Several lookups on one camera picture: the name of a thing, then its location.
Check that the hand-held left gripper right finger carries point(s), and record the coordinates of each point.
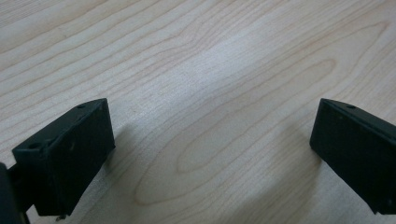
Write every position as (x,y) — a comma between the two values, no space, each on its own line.
(358,149)

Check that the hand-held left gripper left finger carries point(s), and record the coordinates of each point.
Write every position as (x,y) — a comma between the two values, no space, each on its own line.
(67,158)

